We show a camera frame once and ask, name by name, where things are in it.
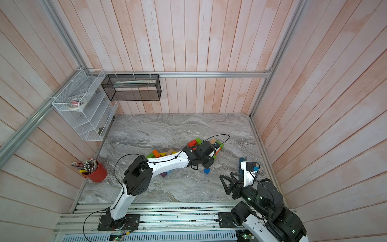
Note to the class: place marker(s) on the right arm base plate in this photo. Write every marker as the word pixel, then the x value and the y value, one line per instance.
pixel 227 220

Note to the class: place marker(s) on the white wire shelf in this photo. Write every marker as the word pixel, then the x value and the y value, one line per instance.
pixel 92 122

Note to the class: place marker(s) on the teal stapler tool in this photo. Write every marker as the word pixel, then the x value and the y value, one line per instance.
pixel 241 160

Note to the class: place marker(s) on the green block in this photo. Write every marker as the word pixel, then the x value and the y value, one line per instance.
pixel 199 141
pixel 151 155
pixel 221 144

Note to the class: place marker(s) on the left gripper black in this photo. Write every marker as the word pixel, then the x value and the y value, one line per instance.
pixel 209 164

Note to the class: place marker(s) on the black mesh basket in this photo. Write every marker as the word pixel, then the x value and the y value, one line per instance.
pixel 132 87

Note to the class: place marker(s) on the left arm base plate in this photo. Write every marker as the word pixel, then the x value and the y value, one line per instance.
pixel 129 223

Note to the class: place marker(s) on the red pen holder cup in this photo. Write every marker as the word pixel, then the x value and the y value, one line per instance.
pixel 97 176

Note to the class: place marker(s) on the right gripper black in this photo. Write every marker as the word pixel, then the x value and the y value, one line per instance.
pixel 234 185

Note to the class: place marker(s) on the red block pair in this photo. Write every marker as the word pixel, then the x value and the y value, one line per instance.
pixel 192 143

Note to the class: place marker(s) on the tape roll on shelf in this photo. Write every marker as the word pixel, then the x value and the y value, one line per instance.
pixel 76 103

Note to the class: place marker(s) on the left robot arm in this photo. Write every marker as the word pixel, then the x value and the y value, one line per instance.
pixel 139 174

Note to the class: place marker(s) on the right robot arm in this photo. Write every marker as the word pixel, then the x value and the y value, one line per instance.
pixel 262 211

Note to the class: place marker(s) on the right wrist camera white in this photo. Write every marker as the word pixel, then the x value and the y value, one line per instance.
pixel 251 172

